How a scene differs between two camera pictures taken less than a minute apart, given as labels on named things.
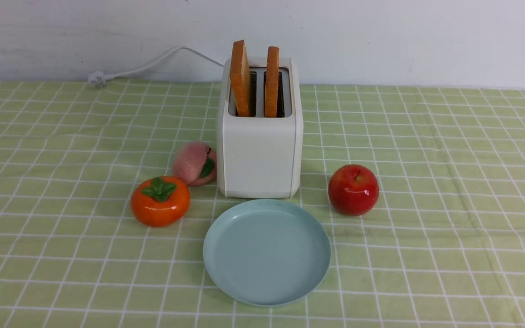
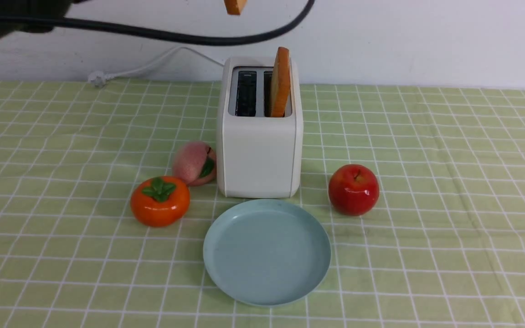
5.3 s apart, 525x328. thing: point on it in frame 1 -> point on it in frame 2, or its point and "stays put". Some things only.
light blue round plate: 266,253 stays put
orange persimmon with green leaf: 160,201 stays put
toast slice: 271,89 -> 282,84
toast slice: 239,79 -> 234,7
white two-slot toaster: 260,147 stays put
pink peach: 195,163 stays put
